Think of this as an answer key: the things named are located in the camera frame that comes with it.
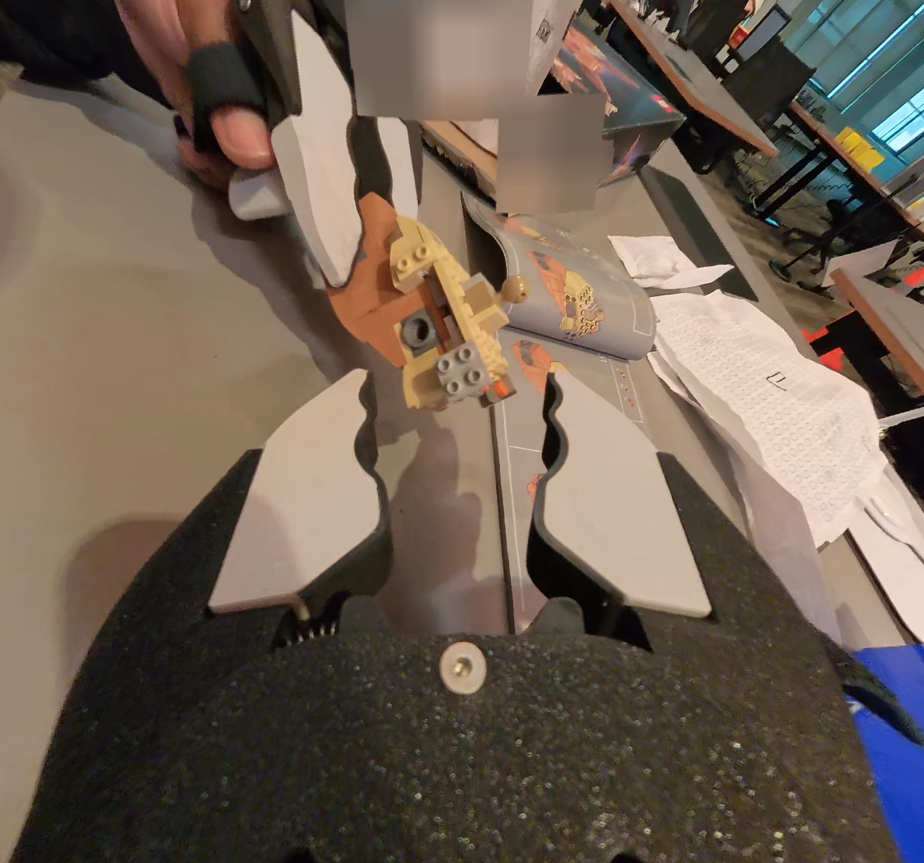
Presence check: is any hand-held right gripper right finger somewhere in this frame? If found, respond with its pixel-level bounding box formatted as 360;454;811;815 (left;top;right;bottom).
527;372;713;618

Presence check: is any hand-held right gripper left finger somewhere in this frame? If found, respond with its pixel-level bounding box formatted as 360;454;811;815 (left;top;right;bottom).
208;368;394;615

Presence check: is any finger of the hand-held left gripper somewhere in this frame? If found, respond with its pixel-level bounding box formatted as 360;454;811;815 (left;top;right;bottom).
374;116;424;219
270;10;363;290

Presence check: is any tan and brown brick model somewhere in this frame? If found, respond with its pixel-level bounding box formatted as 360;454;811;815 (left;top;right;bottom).
325;192;531;412

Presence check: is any grey instruction booklet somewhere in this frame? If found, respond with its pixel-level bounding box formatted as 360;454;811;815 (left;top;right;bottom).
461;192;659;634

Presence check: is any blue storage bin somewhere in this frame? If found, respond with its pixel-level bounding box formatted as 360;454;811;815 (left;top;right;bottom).
852;645;924;863

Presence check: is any person's left forearm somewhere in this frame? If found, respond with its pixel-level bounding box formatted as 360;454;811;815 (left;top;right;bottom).
0;0;174;107

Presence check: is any grey desk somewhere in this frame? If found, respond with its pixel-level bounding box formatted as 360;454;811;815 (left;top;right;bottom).
0;76;911;863

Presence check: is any person's left hand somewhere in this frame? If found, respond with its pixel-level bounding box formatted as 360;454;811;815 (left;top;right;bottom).
103;0;279;190

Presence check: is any brown cardboard piece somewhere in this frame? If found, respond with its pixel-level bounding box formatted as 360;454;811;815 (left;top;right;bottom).
422;119;501;194

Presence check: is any white circle-print paper bag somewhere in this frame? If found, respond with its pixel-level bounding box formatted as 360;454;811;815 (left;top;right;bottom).
644;289;924;651

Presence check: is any dark toy set box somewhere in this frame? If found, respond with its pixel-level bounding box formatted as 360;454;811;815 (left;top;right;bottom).
554;11;687;189

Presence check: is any torn white paper bag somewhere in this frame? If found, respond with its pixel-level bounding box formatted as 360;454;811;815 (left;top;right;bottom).
608;233;736;291

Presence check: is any grey wood-edged table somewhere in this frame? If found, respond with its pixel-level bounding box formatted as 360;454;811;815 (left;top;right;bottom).
787;101;924;229
590;0;781;156
830;267;924;373

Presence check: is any black computer monitor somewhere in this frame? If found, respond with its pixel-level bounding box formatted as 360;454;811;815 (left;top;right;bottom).
725;4;817;129

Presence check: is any yellow container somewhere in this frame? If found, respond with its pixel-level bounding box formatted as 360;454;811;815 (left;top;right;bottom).
836;127;886;169

